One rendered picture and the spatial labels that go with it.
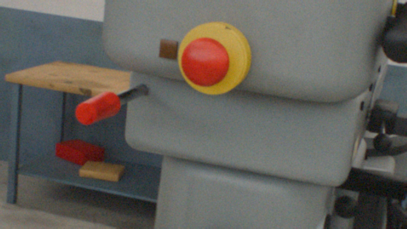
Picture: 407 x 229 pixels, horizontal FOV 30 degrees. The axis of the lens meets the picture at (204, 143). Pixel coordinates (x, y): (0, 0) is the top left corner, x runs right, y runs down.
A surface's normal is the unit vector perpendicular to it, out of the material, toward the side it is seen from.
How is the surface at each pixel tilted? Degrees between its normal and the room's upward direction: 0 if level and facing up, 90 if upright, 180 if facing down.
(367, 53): 90
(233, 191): 90
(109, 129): 90
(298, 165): 90
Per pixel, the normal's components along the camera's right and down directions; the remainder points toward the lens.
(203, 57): -0.26, 0.15
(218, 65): 0.30, 0.25
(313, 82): 0.00, 0.41
